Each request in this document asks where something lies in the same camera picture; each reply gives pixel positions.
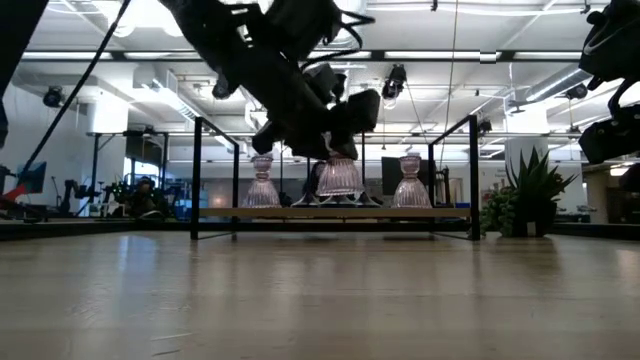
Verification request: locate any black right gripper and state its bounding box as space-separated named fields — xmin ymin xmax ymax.
xmin=578 ymin=102 xmax=640 ymax=166

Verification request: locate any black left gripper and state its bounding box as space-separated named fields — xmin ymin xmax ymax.
xmin=251 ymin=64 xmax=382 ymax=161

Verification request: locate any pink ribbed glass candle holder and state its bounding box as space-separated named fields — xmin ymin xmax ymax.
xmin=390 ymin=153 xmax=434 ymax=210
xmin=241 ymin=153 xmax=283 ymax=209
xmin=314 ymin=149 xmax=365 ymax=197

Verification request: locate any tall black metal candlestick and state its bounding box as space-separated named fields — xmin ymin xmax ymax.
xmin=291 ymin=158 xmax=322 ymax=208
xmin=355 ymin=132 xmax=383 ymax=208

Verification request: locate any black ceiling spotlight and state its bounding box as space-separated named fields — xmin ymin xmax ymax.
xmin=42 ymin=85 xmax=66 ymax=109
xmin=564 ymin=82 xmax=590 ymax=101

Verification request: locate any dark switched-off monitor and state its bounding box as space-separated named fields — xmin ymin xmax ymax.
xmin=380 ymin=155 xmax=432 ymax=198

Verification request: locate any potted succulent plant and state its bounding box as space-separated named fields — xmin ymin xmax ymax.
xmin=478 ymin=145 xmax=580 ymax=239

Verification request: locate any small monitor with blue screen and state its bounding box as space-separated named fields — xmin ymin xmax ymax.
xmin=16 ymin=159 xmax=49 ymax=196

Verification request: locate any wooden shelf with black frame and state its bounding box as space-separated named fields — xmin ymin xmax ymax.
xmin=189 ymin=114 xmax=482 ymax=242

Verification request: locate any silver ventilation duct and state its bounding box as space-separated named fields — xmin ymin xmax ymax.
xmin=524 ymin=64 xmax=596 ymax=104

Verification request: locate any black overhead camera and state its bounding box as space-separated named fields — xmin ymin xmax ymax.
xmin=381 ymin=63 xmax=409 ymax=102

